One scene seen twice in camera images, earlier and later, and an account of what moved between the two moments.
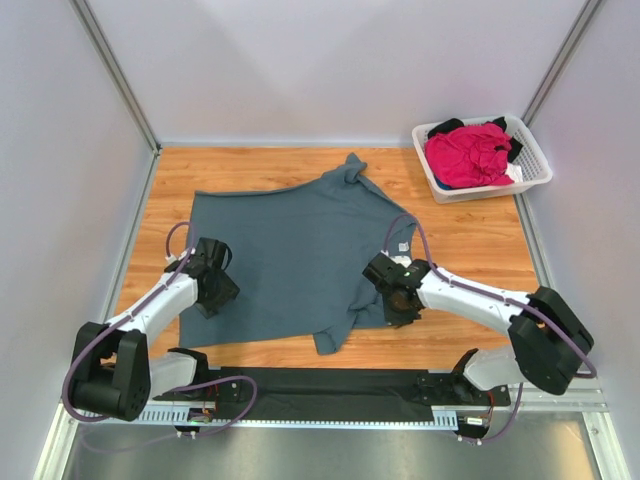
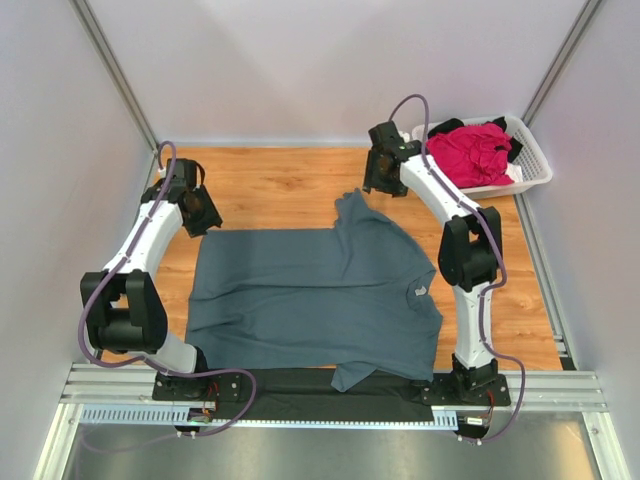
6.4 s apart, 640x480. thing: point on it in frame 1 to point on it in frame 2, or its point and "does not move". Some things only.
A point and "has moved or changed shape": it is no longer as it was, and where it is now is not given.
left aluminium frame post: x=107 y=58 does not move
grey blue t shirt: x=290 y=260 has moved or changed shape
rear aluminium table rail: x=284 y=143 does not move
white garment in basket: x=514 y=172 does not move
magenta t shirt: x=469 y=156 does not move
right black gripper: x=396 y=320 to x=370 y=180
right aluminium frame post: x=552 y=76 does not move
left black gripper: x=227 y=290 to x=212 y=217
